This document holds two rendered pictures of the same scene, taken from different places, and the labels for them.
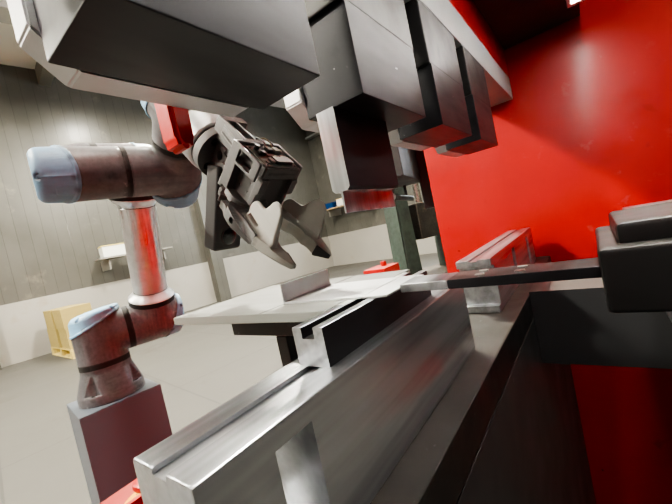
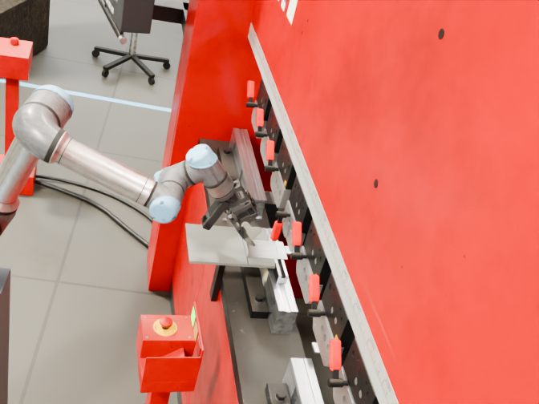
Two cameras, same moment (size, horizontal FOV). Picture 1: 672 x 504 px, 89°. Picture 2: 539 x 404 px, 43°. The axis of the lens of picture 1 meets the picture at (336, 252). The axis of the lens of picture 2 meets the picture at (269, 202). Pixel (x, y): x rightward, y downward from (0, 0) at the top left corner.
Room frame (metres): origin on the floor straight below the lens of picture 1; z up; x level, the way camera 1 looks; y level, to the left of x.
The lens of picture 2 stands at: (-0.57, 1.42, 2.29)
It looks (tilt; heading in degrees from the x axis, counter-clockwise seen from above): 33 degrees down; 304
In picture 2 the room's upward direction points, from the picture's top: 16 degrees clockwise
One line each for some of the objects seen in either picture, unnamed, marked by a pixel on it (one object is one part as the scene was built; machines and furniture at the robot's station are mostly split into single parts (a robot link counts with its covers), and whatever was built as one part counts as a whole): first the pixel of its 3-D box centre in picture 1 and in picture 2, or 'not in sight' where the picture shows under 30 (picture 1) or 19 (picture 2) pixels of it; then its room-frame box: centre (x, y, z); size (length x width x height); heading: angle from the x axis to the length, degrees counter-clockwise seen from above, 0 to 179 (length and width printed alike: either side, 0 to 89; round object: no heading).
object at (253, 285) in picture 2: not in sight; (252, 280); (0.36, 0.02, 0.89); 0.30 x 0.05 x 0.03; 143
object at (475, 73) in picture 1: (460, 108); (270, 110); (0.70, -0.30, 1.26); 0.15 x 0.09 x 0.17; 143
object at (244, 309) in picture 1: (289, 297); (229, 245); (0.45, 0.07, 1.00); 0.26 x 0.18 x 0.01; 53
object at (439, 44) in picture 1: (421, 86); (281, 140); (0.54, -0.18, 1.26); 0.15 x 0.09 x 0.17; 143
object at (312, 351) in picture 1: (376, 307); (276, 257); (0.33, -0.03, 0.99); 0.20 x 0.03 x 0.03; 143
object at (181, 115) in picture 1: (170, 86); (280, 226); (0.27, 0.10, 1.20); 0.04 x 0.02 x 0.10; 53
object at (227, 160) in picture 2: not in sight; (228, 170); (0.87, -0.36, 0.89); 0.30 x 0.05 x 0.03; 143
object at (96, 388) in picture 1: (108, 376); not in sight; (0.90, 0.66, 0.82); 0.15 x 0.15 x 0.10
